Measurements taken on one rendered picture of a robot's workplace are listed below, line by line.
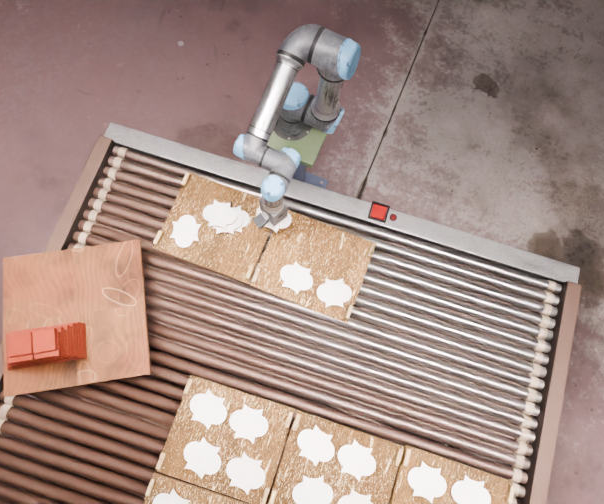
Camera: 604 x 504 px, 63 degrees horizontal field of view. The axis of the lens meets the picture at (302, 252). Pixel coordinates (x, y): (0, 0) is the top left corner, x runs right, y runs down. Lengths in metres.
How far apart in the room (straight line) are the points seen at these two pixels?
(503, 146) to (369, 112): 0.89
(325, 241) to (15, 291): 1.17
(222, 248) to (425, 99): 1.98
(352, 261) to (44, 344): 1.13
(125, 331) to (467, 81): 2.73
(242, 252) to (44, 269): 0.73
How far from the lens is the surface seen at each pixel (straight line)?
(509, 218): 3.33
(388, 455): 1.97
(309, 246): 1.99
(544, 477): 2.15
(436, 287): 2.06
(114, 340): 1.91
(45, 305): 2.02
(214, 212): 2.01
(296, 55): 1.67
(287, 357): 1.93
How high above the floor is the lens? 2.85
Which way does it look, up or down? 75 degrees down
